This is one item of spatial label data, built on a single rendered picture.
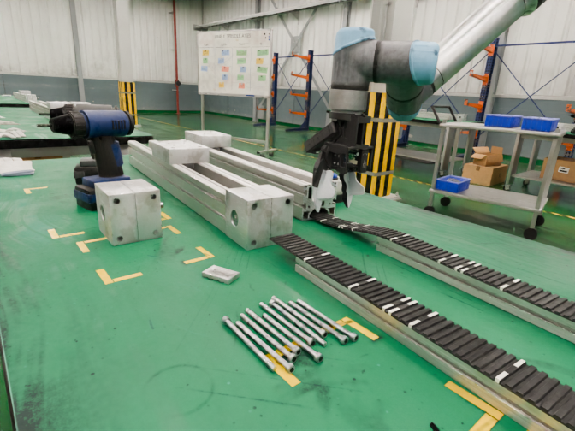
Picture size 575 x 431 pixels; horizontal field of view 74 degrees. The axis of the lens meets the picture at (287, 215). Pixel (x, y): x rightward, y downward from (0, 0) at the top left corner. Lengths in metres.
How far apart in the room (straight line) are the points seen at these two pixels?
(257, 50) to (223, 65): 0.70
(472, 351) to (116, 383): 0.36
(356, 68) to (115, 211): 0.51
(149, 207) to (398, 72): 0.52
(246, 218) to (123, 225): 0.22
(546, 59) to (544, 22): 0.62
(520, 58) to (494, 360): 8.37
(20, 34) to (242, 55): 10.18
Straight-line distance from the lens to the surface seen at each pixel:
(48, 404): 0.44
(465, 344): 0.47
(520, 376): 0.45
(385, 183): 4.19
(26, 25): 15.72
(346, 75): 0.77
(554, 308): 0.61
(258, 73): 6.39
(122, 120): 0.97
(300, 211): 0.86
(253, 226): 0.69
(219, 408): 0.40
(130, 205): 0.74
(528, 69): 8.64
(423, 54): 0.76
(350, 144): 0.77
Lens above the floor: 1.06
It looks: 18 degrees down
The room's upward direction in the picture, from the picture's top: 3 degrees clockwise
